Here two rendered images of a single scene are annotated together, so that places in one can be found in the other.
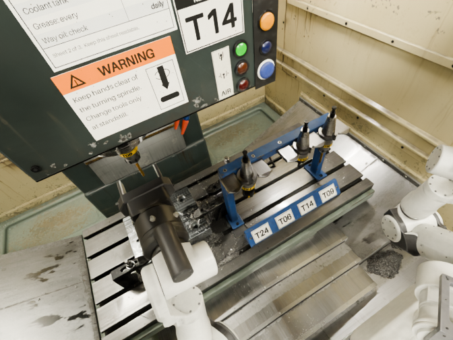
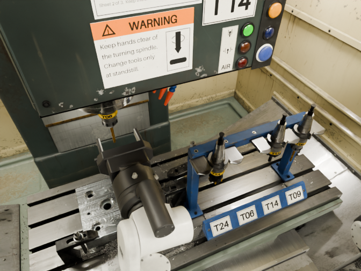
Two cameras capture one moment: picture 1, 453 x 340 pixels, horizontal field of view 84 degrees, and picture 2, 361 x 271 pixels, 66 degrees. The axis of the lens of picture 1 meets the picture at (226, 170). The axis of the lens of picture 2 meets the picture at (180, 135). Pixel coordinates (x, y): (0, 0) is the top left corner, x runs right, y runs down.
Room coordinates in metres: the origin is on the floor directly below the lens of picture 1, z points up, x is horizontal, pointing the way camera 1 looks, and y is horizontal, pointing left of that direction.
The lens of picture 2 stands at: (-0.08, 0.08, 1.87)
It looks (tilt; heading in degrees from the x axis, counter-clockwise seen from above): 44 degrees down; 358
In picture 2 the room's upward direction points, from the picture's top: straight up
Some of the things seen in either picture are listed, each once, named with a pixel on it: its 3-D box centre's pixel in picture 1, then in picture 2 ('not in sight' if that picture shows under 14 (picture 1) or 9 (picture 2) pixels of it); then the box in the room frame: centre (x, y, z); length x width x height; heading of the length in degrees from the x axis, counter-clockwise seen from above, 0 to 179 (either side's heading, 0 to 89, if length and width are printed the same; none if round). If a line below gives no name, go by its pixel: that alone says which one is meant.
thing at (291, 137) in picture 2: (315, 140); (289, 136); (0.58, -0.32, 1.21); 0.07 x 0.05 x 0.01; 21
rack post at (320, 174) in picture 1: (320, 150); (291, 149); (0.67, -0.40, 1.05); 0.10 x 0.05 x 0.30; 21
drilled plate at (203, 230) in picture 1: (166, 226); (121, 203); (0.50, 0.28, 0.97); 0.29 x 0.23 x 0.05; 111
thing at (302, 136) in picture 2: (327, 133); (302, 132); (0.60, -0.37, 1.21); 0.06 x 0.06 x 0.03
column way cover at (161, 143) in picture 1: (126, 127); (95, 95); (0.92, 0.40, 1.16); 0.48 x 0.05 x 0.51; 111
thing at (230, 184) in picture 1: (232, 184); (202, 166); (0.46, -0.01, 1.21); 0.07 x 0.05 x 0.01; 21
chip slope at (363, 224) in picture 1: (299, 182); (262, 182); (0.73, -0.36, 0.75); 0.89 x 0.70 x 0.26; 21
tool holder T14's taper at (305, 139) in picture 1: (303, 137); (279, 130); (0.56, -0.27, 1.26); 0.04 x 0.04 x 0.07
